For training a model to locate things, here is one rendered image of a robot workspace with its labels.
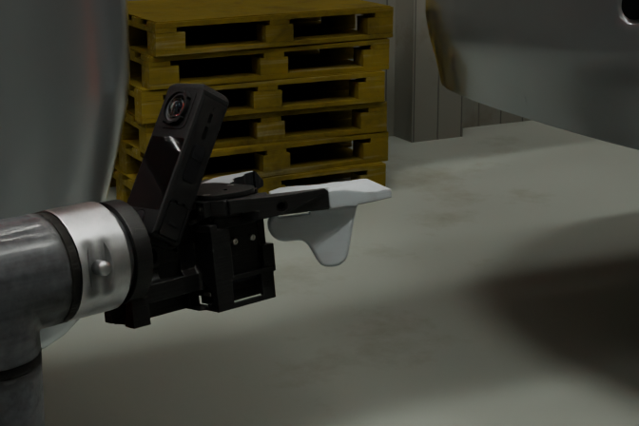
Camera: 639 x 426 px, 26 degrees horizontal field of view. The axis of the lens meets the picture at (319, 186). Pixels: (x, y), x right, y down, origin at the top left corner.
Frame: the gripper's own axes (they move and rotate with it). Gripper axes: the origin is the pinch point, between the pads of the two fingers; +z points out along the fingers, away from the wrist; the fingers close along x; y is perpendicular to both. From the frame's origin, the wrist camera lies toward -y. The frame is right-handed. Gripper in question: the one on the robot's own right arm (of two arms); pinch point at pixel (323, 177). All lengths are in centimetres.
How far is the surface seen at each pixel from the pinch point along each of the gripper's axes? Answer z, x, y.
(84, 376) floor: 126, -255, 89
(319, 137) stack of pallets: 305, -350, 48
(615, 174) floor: 433, -298, 81
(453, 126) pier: 435, -398, 62
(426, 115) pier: 420, -401, 54
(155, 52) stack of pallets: 234, -360, 6
